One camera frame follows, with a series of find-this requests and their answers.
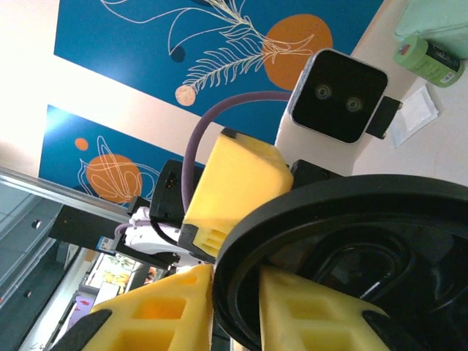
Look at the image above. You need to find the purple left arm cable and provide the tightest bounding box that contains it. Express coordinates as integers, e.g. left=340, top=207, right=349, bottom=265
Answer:
left=115, top=90, right=293, bottom=238

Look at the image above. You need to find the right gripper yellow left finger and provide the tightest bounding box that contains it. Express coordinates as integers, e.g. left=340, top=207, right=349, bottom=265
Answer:
left=50, top=263, right=215, bottom=351

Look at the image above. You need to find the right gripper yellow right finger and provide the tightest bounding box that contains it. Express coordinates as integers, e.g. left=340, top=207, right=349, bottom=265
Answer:
left=258, top=270, right=427, bottom=351

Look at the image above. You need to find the black plastic cup lid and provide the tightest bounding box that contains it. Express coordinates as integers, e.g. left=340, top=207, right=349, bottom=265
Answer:
left=214, top=174, right=468, bottom=351

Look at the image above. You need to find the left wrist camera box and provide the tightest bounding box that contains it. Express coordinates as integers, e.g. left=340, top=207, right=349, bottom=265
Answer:
left=286, top=48, right=404, bottom=146

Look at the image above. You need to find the mint green zip pouch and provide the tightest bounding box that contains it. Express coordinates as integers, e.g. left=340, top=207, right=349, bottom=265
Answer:
left=393, top=0, right=468, bottom=61

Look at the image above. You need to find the clear plastic sachet packet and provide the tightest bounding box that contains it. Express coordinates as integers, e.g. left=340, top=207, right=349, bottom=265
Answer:
left=389, top=86, right=439, bottom=148

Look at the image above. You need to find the green bottle black label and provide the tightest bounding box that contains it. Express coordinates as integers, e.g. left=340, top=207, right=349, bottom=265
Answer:
left=393, top=34, right=465, bottom=88

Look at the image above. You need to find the aluminium frame beam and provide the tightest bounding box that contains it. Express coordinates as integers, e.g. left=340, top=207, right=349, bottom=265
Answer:
left=0, top=166, right=127, bottom=227

